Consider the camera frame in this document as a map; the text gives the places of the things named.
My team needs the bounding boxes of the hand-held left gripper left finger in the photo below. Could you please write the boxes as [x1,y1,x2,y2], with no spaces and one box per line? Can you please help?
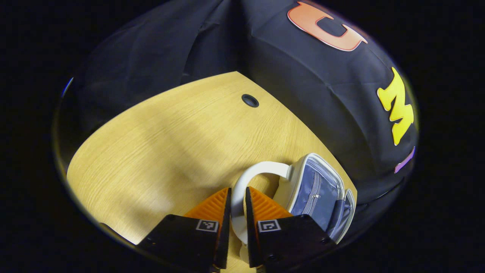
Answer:
[135,187,232,270]

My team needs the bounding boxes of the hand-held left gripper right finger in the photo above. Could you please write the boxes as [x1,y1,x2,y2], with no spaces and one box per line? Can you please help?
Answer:
[245,186,337,272]

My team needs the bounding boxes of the white suitcase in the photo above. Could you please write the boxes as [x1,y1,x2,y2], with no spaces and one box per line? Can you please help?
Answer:
[231,153,357,264]

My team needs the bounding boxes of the black desk cable grommet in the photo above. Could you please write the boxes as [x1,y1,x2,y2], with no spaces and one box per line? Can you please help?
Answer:
[241,94,260,108]

